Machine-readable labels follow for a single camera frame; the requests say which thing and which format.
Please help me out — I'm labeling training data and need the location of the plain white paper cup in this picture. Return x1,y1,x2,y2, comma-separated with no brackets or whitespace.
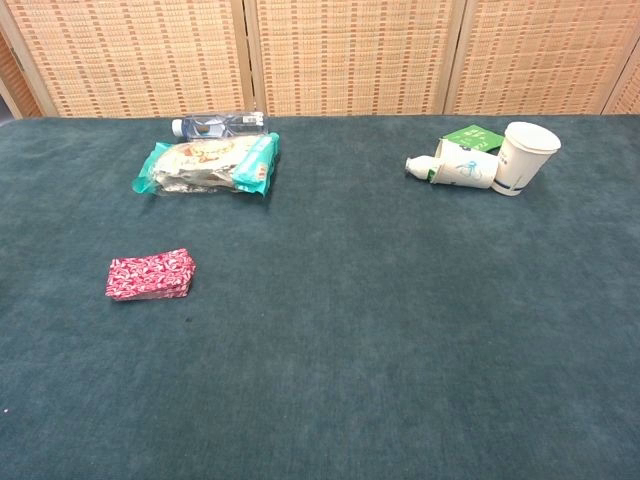
491,121,562,197

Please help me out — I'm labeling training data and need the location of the bamboo folding screen panel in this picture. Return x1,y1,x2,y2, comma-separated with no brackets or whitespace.
244,0,469,117
443,0,640,117
602,59,640,117
0,0,256,120

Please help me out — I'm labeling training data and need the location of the small white plastic bottle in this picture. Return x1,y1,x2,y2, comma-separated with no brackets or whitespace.
404,154,444,182

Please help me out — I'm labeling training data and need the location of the clear plastic water bottle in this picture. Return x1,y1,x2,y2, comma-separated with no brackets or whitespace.
171,112,270,140

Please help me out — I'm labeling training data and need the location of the teal felt table cover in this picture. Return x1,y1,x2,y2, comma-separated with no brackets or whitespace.
0,114,640,480

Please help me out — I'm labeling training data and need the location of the pink packet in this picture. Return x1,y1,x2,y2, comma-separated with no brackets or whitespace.
104,247,197,303

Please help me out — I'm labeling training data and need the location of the dark brown woven screen panel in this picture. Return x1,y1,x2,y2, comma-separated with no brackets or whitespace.
0,29,44,120

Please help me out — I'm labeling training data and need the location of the paper cup with blue print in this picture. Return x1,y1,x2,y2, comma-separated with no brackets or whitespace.
428,138,500,191

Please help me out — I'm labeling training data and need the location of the green square sachet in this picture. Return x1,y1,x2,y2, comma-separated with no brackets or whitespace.
439,123,506,152

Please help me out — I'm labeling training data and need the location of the teal snack package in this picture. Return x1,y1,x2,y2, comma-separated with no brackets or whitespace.
131,131,282,200

